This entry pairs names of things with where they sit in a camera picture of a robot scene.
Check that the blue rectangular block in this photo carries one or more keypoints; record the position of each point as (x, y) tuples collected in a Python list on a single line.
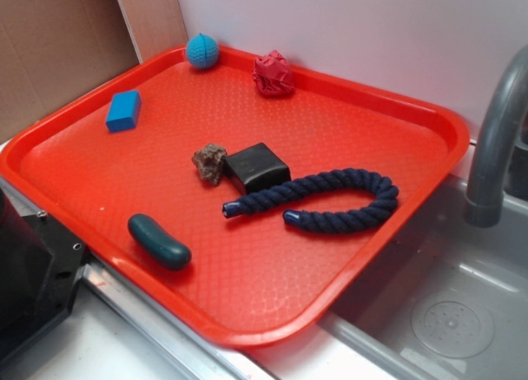
[(124, 111)]

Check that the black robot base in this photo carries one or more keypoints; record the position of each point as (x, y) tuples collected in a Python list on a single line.
[(41, 265)]

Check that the black square block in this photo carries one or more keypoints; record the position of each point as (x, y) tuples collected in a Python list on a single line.
[(255, 168)]

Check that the red plastic tray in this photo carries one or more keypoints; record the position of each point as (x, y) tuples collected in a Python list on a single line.
[(252, 280)]

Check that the brown rock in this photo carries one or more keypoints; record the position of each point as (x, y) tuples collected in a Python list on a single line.
[(209, 163)]

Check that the crumpled red cloth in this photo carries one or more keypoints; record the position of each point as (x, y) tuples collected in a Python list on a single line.
[(273, 75)]

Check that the dark green pickle toy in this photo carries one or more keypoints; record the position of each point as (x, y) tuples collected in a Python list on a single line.
[(159, 244)]

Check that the blue knitted ball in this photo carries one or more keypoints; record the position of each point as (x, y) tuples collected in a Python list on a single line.
[(202, 52)]

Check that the grey faucet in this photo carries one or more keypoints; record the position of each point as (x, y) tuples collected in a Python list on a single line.
[(499, 164)]

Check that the grey plastic sink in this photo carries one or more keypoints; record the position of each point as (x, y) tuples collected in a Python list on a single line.
[(438, 255)]

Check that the sink drain cover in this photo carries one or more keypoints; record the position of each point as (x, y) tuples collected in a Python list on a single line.
[(452, 329)]

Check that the brown cardboard panel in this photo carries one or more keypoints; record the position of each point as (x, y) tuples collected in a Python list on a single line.
[(54, 51)]

